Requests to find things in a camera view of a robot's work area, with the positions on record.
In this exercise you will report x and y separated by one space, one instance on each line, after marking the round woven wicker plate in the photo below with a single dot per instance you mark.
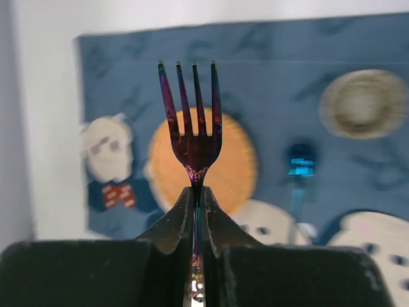
232 177

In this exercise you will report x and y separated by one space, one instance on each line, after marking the iridescent purple fork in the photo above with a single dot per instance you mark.
196 152

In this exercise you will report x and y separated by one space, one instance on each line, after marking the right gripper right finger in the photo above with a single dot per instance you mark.
241 271

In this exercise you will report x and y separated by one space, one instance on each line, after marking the iridescent blue spoon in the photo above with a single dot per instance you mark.
301 158

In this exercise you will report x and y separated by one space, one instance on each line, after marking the small beige cup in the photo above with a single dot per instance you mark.
364 104

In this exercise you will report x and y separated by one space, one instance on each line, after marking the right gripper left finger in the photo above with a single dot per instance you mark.
153 269

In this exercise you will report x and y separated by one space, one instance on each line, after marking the blue bear placemat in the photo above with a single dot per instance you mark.
272 76

